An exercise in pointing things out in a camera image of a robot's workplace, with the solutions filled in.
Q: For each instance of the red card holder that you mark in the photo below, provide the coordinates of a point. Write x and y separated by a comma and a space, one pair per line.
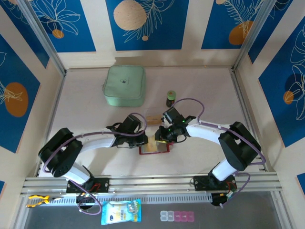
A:
164, 149

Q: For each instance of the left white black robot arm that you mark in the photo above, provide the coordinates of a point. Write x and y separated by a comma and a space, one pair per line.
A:
95, 142

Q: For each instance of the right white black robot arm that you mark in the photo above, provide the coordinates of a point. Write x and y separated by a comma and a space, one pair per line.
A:
205, 130

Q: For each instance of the clear acrylic card tray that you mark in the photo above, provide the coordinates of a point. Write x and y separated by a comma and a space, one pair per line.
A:
152, 111

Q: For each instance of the small green-lid dark bottle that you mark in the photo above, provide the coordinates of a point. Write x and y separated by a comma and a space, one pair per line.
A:
170, 96

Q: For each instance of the mint green zip pouch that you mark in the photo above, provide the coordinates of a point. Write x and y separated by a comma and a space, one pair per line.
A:
125, 84

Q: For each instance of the blue white snack packet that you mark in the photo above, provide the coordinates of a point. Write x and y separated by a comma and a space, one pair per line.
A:
120, 212

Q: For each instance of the grey metal panel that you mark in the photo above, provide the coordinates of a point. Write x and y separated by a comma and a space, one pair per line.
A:
214, 214

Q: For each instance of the aluminium mounting rail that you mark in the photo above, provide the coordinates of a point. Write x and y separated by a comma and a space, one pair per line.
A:
152, 182

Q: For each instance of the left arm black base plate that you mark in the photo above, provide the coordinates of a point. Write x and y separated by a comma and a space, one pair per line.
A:
103, 184

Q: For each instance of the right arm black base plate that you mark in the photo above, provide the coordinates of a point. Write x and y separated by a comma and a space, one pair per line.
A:
201, 182

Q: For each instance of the aluminium side rail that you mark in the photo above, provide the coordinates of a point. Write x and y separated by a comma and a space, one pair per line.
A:
53, 107
243, 100

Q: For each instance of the aluminium frame post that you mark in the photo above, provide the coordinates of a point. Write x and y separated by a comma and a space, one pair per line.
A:
40, 33
252, 31

